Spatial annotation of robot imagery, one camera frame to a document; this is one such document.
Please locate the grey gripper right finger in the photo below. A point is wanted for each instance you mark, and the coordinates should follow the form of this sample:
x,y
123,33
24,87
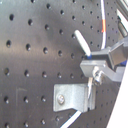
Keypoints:
x,y
119,52

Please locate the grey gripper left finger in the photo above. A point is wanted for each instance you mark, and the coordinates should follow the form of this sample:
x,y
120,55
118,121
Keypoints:
x,y
100,65

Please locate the black perforated board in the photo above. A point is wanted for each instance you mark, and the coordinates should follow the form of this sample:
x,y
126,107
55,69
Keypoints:
x,y
38,49

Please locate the grey metal cable clip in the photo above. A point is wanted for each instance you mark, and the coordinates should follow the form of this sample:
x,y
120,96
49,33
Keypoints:
x,y
73,96

